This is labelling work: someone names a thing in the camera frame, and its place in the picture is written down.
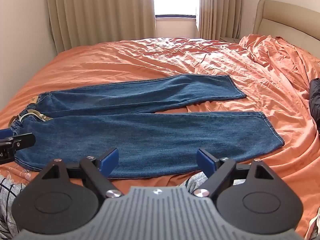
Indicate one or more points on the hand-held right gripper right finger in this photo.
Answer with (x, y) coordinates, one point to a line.
(205, 160)

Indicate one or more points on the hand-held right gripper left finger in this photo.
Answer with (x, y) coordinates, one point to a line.
(110, 159)

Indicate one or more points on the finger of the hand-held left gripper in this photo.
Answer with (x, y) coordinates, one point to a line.
(23, 141)
(5, 133)

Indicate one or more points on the blue denim pants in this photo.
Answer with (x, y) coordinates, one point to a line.
(150, 132)

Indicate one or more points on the grey knit cloth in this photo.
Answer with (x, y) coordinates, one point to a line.
(196, 181)

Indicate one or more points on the beige webbing belt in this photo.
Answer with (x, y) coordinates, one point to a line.
(37, 115)

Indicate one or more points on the grey patterned cloth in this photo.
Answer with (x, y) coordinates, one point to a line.
(8, 205)

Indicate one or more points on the orange bed sheet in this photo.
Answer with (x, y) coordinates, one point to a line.
(262, 85)

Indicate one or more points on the dark cloth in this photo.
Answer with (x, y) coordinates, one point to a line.
(315, 102)

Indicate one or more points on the beige pleated curtain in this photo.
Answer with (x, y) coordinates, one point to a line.
(218, 7)
(100, 12)

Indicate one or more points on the beige bed headboard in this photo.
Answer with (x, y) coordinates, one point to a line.
(282, 17)

